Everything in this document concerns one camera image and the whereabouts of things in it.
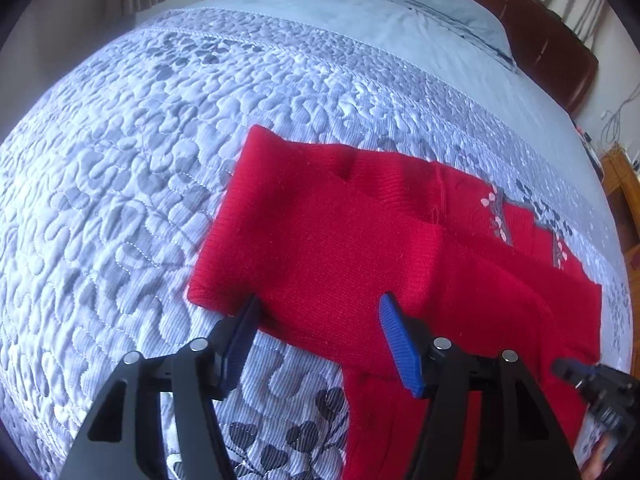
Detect light blue bed sheet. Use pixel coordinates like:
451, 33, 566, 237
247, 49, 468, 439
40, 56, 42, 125
135, 0, 608, 221

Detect wall cables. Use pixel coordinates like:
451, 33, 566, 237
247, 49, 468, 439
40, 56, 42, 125
597, 94, 637, 147

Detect wooden nightstand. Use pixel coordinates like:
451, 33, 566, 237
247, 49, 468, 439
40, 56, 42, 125
597, 142, 640, 267

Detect person's right hand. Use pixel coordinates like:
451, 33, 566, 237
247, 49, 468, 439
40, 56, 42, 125
582, 435, 618, 480

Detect grey patterned quilt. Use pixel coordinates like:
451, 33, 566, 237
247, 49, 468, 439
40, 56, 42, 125
0, 7, 632, 480

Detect brown leather headboard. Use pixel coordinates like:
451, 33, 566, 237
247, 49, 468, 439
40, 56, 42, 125
445, 0, 600, 115

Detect light blue pillow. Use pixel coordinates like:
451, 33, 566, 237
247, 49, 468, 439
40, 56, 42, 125
346, 0, 518, 72

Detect red knit sweater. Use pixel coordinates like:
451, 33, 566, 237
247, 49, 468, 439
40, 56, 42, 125
187, 125, 603, 480

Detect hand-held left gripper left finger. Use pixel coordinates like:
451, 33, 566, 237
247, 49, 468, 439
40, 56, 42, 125
60, 294, 262, 480

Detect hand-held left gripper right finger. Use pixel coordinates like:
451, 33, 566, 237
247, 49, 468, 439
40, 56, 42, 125
378, 292, 582, 480

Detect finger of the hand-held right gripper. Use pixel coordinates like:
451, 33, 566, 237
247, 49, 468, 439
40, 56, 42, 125
551, 358, 596, 392

